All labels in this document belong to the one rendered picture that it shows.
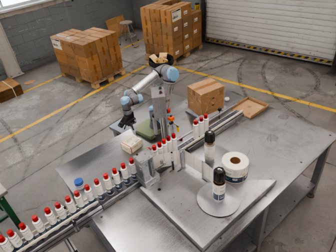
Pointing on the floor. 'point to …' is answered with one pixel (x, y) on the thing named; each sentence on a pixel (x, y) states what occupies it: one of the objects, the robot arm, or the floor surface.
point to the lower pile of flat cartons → (9, 89)
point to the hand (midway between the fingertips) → (129, 132)
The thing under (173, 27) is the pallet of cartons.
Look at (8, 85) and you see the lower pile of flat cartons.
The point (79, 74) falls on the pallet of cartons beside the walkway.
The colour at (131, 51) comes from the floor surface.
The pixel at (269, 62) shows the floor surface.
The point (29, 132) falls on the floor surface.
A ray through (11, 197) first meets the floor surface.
